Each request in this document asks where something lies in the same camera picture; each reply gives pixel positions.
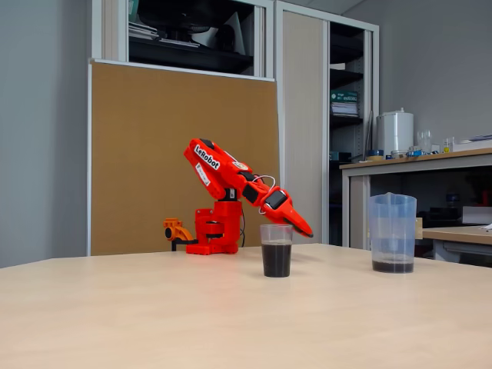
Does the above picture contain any clear jug with cardboard handle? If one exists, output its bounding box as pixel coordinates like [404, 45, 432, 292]
[367, 191, 424, 274]

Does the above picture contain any clear plastic cup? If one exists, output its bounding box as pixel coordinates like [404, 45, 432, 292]
[259, 224, 294, 278]

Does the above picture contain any orange table clamp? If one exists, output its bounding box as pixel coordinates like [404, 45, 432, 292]
[162, 218, 199, 253]

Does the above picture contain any stack of white documents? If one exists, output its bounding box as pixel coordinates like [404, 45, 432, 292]
[331, 101, 360, 118]

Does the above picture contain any green book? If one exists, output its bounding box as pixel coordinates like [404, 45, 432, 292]
[331, 90, 359, 103]

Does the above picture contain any white cylindrical canister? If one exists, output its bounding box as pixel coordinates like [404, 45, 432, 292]
[375, 108, 415, 157]

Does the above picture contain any brown pin board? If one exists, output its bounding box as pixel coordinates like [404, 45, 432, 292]
[87, 58, 284, 258]

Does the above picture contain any tall grey office cabinet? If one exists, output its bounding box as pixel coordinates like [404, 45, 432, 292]
[274, 0, 381, 248]
[91, 0, 276, 81]

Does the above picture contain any black electronic device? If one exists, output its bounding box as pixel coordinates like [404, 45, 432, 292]
[416, 205, 462, 222]

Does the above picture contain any clear drinking glass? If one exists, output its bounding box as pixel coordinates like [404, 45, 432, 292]
[416, 129, 433, 153]

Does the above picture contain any low wood top desk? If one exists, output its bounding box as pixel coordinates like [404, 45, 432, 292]
[421, 224, 492, 267]

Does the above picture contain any wood top workbench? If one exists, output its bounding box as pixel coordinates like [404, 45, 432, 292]
[339, 147, 492, 251]

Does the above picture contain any white paper sheet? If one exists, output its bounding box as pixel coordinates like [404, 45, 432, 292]
[191, 11, 248, 57]

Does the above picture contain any flat white box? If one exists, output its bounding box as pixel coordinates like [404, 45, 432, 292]
[453, 134, 492, 153]

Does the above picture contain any stack of papers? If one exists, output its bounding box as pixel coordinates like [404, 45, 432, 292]
[128, 20, 160, 42]

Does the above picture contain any black power cable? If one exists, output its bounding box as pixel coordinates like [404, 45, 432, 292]
[238, 207, 248, 248]

